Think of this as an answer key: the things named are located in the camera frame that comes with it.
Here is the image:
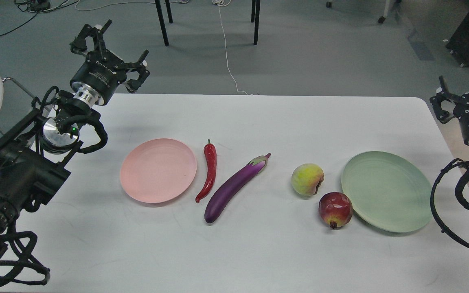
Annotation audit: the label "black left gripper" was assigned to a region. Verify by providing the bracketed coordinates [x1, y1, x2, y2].
[70, 19, 150, 106]

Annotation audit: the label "red chili pepper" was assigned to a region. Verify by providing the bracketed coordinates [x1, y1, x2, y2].
[195, 139, 217, 203]

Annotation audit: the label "red pomegranate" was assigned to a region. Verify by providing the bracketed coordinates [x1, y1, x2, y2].
[318, 192, 353, 230]

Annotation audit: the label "yellow green peach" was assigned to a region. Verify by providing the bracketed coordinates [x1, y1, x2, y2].
[291, 163, 324, 197]

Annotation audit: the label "purple eggplant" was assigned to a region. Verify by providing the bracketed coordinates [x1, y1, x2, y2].
[204, 153, 271, 224]

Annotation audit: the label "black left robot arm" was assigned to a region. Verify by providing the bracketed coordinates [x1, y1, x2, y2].
[0, 20, 150, 287]

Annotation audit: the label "black table leg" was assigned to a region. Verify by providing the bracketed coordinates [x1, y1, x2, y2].
[155, 0, 169, 47]
[164, 0, 173, 24]
[253, 0, 261, 45]
[250, 0, 256, 23]

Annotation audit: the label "green plate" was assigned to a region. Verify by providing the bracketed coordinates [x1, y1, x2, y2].
[340, 151, 432, 233]

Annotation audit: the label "pink plate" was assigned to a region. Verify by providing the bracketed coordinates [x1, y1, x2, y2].
[119, 138, 197, 204]

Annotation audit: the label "black floor cables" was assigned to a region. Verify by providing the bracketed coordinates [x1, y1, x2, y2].
[0, 0, 80, 44]

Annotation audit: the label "white floor cable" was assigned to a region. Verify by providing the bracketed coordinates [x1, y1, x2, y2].
[212, 0, 253, 96]

